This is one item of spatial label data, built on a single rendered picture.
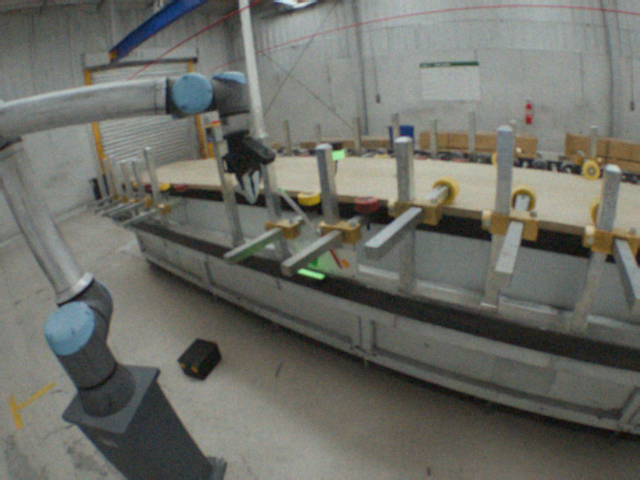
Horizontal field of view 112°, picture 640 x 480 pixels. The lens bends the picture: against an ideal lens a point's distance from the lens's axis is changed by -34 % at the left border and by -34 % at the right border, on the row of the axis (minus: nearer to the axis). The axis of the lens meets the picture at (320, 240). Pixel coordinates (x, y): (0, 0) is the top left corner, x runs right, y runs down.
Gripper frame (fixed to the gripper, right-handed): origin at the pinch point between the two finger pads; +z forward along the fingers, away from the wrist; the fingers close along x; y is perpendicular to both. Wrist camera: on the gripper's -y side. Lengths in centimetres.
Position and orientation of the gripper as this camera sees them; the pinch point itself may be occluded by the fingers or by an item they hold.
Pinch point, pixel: (253, 199)
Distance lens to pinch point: 95.8
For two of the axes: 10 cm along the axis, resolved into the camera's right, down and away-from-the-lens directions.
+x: -5.9, 3.8, -7.1
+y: -8.0, -1.5, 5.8
